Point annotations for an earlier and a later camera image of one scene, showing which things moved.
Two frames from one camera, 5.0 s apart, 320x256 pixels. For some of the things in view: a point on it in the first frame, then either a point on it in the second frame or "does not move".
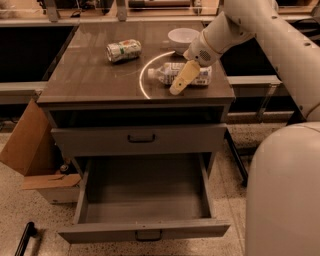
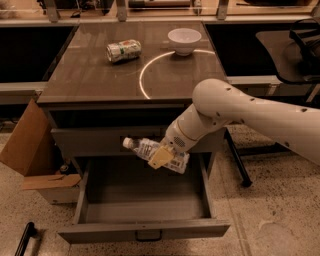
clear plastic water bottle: [166, 73] → [145, 147]
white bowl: [181, 38] does not move
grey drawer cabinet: [149, 154] does not move
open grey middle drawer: [141, 196] does not move
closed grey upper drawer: [140, 140] does not move
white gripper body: [199, 51] → [175, 137]
